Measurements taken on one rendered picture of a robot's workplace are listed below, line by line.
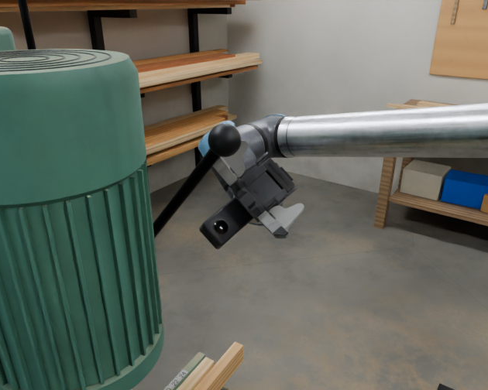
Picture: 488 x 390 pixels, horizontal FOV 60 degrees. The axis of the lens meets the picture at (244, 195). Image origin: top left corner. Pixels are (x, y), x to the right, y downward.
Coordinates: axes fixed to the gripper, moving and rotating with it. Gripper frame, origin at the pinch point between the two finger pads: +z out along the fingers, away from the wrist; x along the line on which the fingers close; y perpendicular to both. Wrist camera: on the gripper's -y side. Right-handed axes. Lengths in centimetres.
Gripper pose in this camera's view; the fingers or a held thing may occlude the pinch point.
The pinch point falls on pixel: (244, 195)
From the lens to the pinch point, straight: 55.0
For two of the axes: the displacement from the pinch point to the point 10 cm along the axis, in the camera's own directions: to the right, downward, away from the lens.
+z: -0.5, -0.9, -9.9
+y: 7.5, -6.6, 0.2
